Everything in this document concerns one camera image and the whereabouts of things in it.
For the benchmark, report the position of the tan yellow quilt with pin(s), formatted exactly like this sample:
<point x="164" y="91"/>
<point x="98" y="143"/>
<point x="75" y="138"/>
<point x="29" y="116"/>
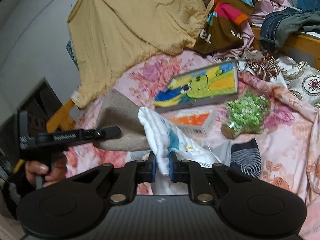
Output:
<point x="111" y="36"/>

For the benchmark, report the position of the pale pink garment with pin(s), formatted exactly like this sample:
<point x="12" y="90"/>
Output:
<point x="261" y="9"/>

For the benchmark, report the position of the person's left hand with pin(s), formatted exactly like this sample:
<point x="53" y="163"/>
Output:
<point x="36" y="168"/>

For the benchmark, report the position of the brown multicolour striped garment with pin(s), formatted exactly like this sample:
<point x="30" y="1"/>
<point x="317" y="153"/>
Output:
<point x="222" y="29"/>

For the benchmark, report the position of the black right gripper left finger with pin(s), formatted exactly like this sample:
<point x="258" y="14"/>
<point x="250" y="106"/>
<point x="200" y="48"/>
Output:
<point x="130" y="176"/>

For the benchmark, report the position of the glass jar of green stars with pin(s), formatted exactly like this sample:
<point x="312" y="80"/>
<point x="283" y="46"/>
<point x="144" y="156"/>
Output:
<point x="246" y="114"/>

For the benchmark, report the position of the pink floral bedsheet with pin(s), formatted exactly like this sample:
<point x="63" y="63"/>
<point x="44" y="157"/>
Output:
<point x="288" y="144"/>

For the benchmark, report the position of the black white striped sock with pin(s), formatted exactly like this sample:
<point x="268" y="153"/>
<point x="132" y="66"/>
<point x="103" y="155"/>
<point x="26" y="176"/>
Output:
<point x="245" y="157"/>

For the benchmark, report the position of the blue denim jeans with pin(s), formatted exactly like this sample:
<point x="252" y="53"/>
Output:
<point x="279" y="25"/>

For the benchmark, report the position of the white quilted baby cloth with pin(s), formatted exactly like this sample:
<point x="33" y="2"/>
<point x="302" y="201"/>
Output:
<point x="165" y="137"/>

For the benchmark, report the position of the orange white medicine box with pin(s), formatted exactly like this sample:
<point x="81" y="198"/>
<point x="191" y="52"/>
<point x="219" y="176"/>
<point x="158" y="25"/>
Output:
<point x="194" y="122"/>

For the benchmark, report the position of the wooden bed frame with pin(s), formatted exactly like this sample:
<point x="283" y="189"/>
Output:
<point x="302" y="47"/>

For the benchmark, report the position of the finger of the black left gripper seen sideways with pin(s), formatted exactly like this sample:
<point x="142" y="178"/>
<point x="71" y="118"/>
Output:
<point x="106" y="133"/>

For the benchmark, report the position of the cream maroon brocade cloth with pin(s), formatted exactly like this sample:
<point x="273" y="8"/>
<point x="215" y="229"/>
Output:
<point x="300" y="79"/>

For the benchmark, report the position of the grey shallow cardboard box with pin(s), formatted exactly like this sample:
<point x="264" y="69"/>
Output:
<point x="200" y="89"/>

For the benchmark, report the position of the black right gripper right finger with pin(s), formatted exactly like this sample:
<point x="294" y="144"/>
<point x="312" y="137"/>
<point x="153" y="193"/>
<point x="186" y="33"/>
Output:
<point x="192" y="174"/>

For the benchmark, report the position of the beige brown felt cloth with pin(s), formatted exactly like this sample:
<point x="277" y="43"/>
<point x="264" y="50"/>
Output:
<point x="118" y="110"/>

